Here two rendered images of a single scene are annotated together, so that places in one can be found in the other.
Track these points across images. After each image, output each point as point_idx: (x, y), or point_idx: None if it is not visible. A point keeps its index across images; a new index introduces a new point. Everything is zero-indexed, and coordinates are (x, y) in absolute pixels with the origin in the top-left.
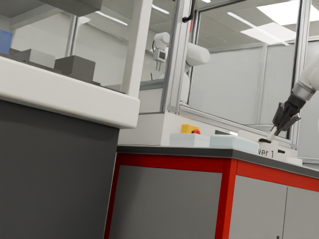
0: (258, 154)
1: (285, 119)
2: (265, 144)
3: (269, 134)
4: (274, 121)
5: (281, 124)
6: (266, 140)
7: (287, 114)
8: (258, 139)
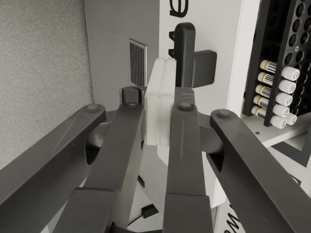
0: (170, 49)
1: (106, 165)
2: (198, 104)
3: (169, 69)
4: (214, 116)
5: (120, 127)
6: (176, 66)
7: (76, 211)
8: (218, 55)
